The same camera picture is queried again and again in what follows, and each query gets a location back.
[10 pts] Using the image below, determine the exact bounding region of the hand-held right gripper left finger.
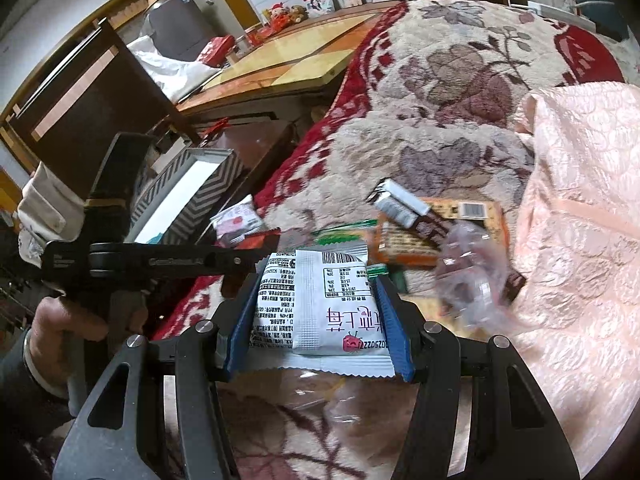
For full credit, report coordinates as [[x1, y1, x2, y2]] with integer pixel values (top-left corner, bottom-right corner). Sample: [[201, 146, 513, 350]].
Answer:
[[52, 271, 271, 480]]

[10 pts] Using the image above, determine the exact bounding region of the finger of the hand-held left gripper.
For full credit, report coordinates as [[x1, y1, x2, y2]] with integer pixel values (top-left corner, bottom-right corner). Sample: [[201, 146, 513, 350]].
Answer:
[[90, 242, 266, 279]]

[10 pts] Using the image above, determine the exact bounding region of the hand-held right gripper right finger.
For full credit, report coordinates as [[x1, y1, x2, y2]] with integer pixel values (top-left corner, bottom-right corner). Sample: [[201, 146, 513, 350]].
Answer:
[[372, 275, 581, 480]]

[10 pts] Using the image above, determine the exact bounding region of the white strawberry snack packet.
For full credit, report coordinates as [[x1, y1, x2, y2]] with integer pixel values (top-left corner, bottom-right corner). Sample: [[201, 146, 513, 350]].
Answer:
[[209, 195, 266, 249], [247, 247, 397, 381]]

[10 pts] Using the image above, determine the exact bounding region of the striped cardboard box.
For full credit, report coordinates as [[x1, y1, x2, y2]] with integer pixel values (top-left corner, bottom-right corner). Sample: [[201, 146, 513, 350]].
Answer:
[[122, 147, 248, 249]]

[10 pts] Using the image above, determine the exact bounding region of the green snack packet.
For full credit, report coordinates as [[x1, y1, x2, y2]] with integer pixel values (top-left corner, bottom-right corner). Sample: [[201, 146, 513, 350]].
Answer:
[[312, 219, 408, 293]]

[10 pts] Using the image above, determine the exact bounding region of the person's left forearm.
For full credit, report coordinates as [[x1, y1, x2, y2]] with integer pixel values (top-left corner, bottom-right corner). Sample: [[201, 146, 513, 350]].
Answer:
[[0, 327, 76, 461]]

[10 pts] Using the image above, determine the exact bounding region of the person's left hand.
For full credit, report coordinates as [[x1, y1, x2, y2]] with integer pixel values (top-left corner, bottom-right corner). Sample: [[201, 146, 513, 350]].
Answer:
[[22, 296, 149, 391]]

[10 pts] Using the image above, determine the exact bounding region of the beige cloth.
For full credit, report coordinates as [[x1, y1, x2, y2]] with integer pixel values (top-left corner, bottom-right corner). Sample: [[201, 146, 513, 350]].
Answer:
[[15, 162, 86, 271]]

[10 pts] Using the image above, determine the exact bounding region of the red snack packet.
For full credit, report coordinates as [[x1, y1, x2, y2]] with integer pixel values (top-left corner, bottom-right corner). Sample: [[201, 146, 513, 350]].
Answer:
[[227, 227, 284, 251]]

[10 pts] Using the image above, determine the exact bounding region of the orange snack packet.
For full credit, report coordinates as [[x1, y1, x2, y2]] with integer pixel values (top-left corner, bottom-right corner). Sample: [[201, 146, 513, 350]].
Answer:
[[372, 197, 511, 267]]

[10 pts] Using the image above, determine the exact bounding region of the clear plastic bag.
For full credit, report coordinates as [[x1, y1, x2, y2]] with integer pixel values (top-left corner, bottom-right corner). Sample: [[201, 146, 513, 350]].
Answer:
[[432, 222, 521, 337], [280, 369, 417, 432]]

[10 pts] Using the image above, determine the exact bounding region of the dark wooden chair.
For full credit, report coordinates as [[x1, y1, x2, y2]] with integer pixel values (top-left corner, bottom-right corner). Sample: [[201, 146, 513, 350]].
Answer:
[[10, 17, 201, 187]]

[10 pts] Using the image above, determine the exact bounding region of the dark brown snack packet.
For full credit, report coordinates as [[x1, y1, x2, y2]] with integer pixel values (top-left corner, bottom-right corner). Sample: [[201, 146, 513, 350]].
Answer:
[[500, 270, 527, 304]]

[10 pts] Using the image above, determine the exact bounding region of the round dark wooden stool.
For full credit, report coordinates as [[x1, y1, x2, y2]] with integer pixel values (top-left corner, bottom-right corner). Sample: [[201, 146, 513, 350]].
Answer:
[[200, 120, 302, 202]]

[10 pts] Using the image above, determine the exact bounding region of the silver brown snack bar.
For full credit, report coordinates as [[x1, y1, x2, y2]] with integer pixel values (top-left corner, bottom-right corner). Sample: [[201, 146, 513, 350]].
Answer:
[[367, 178, 432, 217]]

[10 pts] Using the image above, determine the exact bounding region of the red tassel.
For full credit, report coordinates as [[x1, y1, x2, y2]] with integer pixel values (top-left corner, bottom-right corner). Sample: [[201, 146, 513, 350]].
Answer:
[[202, 117, 231, 139]]

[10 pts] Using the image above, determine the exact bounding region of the white cloth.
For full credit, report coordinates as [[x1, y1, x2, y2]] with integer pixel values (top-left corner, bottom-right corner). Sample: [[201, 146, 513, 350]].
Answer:
[[127, 35, 221, 104]]

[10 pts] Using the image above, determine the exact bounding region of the red box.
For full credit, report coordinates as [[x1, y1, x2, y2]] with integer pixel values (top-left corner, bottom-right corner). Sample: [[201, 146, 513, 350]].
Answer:
[[197, 35, 236, 67]]

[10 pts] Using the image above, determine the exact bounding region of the grey appliance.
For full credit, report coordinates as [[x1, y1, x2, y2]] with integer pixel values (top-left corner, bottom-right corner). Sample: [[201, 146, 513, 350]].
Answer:
[[147, 0, 216, 61]]

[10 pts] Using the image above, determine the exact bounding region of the pink plastic bag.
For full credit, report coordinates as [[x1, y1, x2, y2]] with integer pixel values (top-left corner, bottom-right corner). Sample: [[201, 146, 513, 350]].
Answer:
[[512, 80, 640, 480]]

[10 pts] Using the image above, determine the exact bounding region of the wooden table with glass top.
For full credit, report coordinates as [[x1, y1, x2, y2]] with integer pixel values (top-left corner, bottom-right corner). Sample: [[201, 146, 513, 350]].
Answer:
[[175, 2, 397, 126]]

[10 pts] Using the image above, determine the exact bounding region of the red and cream floral cushion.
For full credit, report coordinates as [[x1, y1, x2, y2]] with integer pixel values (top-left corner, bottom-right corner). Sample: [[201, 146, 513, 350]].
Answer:
[[150, 0, 627, 480]]

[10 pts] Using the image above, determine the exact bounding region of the red plush doll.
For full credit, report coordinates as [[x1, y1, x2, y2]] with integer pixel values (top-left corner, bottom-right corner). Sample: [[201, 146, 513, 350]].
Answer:
[[267, 2, 296, 29]]

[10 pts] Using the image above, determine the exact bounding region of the white power strip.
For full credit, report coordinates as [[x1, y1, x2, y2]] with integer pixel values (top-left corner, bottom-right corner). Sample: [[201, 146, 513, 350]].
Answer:
[[530, 2, 596, 29]]

